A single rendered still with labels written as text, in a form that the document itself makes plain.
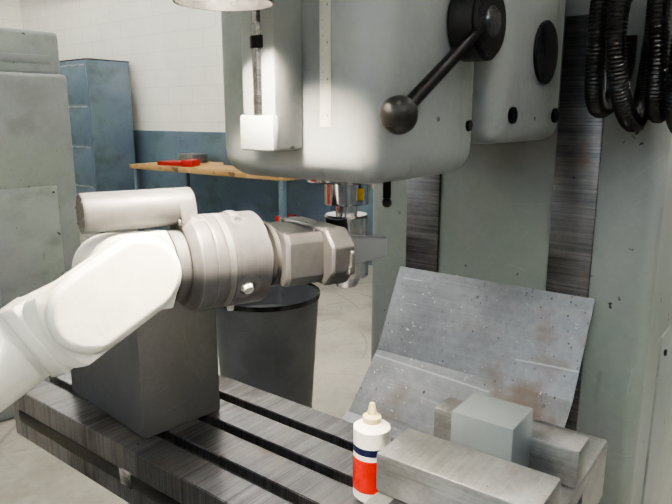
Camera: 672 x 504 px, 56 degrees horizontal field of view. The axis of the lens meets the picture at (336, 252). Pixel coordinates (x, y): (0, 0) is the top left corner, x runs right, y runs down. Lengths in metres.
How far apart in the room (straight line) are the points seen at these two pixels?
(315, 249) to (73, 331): 0.23
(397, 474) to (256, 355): 2.03
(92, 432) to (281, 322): 1.68
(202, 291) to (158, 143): 7.39
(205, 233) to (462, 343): 0.55
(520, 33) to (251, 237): 0.36
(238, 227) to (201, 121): 6.75
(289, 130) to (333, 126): 0.04
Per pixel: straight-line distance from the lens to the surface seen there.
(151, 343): 0.84
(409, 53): 0.56
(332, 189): 0.64
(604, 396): 0.99
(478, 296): 1.00
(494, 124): 0.68
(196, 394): 0.90
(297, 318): 2.57
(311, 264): 0.59
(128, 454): 0.87
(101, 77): 7.92
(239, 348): 2.61
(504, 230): 0.98
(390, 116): 0.48
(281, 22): 0.55
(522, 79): 0.73
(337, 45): 0.55
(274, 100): 0.54
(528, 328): 0.96
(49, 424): 1.03
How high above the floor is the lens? 1.37
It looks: 12 degrees down
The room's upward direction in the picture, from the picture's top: straight up
